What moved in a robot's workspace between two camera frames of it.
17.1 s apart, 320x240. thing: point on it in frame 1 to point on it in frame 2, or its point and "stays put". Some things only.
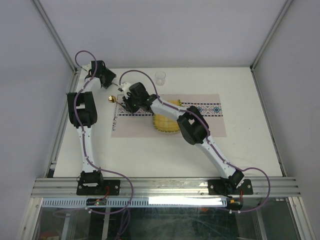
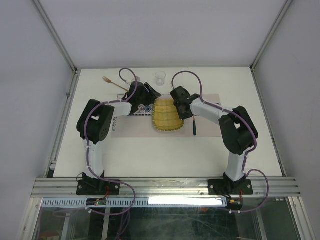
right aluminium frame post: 284,9 stays put
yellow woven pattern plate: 164,123 stays put
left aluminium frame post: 51,29 stays put
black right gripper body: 133,104 to 181,116
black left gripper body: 108,77 to 148,97
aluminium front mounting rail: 165,187 stays put
